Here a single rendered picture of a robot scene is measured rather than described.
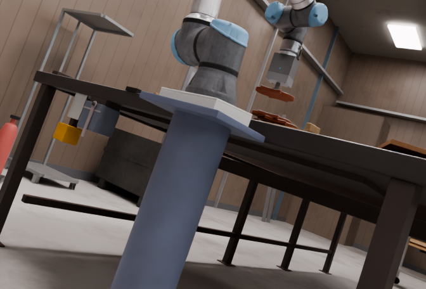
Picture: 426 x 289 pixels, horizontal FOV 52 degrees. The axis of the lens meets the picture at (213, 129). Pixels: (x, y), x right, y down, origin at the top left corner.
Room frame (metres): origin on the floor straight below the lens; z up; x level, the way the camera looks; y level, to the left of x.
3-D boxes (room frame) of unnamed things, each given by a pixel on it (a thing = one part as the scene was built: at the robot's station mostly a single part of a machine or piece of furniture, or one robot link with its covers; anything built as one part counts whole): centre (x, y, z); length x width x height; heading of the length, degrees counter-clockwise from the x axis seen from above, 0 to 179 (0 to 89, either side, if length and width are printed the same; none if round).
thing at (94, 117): (1.89, 0.49, 0.77); 0.14 x 0.11 x 0.18; 48
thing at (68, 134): (2.01, 0.63, 0.74); 0.09 x 0.08 x 0.24; 48
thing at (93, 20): (4.74, 1.59, 0.92); 0.68 x 0.58 x 1.84; 55
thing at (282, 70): (1.58, -0.18, 1.17); 0.10 x 0.09 x 0.16; 151
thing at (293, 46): (1.57, -0.17, 1.25); 0.08 x 0.08 x 0.05
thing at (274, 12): (1.50, -0.11, 1.32); 0.11 x 0.11 x 0.08; 40
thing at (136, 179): (5.78, 0.56, 0.40); 1.16 x 0.96 x 0.80; 55
